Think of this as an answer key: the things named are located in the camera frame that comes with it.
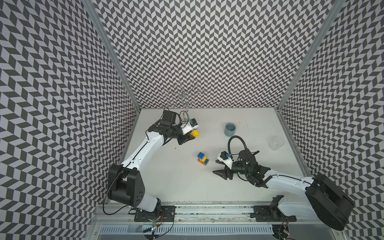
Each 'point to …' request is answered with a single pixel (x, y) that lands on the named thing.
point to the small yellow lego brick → (204, 159)
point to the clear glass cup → (276, 143)
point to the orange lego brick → (200, 161)
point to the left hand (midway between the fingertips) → (190, 134)
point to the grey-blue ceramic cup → (229, 129)
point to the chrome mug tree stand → (184, 102)
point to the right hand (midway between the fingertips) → (216, 167)
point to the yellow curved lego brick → (195, 133)
